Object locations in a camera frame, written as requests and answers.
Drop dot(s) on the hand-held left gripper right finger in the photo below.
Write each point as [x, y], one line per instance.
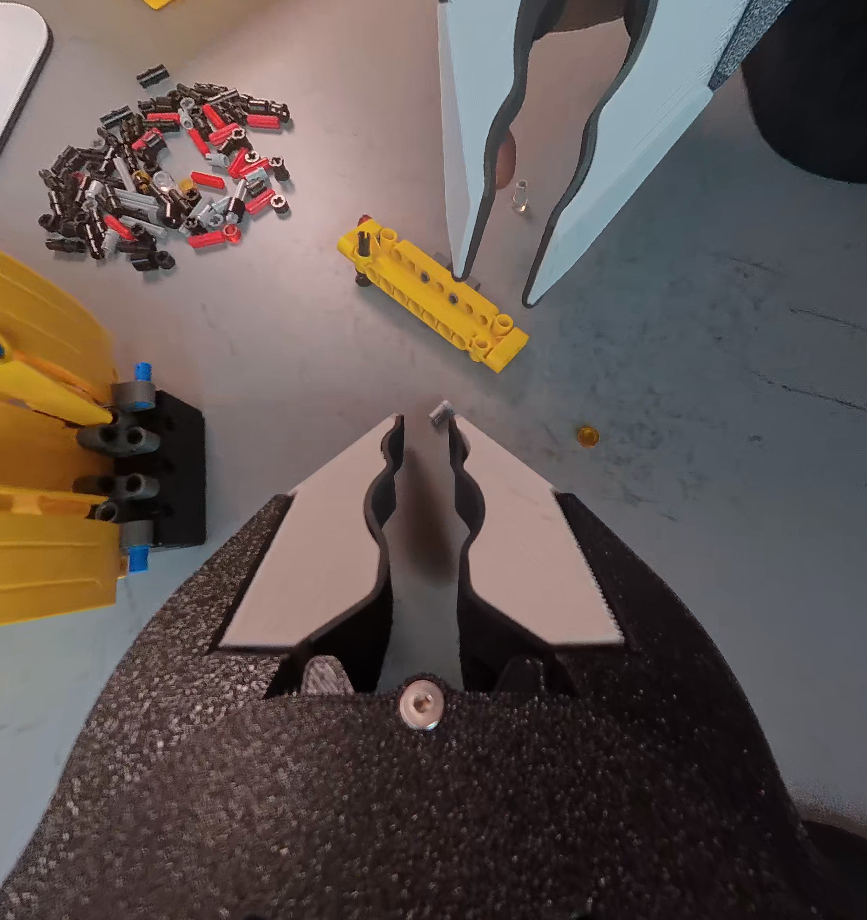
[534, 568]

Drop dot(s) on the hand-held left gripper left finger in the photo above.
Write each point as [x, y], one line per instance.
[311, 575]

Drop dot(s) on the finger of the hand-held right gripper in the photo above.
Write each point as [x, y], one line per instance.
[656, 86]
[476, 86]

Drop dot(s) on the clear round lego piece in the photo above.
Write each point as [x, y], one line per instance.
[521, 196]

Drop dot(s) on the orange round lego stud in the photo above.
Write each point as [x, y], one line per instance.
[586, 436]

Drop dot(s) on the small grey lego pin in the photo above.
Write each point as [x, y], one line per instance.
[441, 414]

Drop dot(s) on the yellow lego beam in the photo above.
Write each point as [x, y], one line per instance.
[441, 295]

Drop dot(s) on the yellow lego model black base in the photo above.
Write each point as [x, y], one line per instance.
[45, 539]

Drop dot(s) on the single black lego pin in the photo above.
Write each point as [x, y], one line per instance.
[152, 75]

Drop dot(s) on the pile of red black lego pins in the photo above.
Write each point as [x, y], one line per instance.
[160, 172]

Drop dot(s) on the person's right hand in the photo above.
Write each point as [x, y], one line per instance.
[584, 14]

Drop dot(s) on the black chair armrest pad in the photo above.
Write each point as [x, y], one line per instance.
[829, 93]

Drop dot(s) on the white rounded board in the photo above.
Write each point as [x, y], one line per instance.
[2, 86]

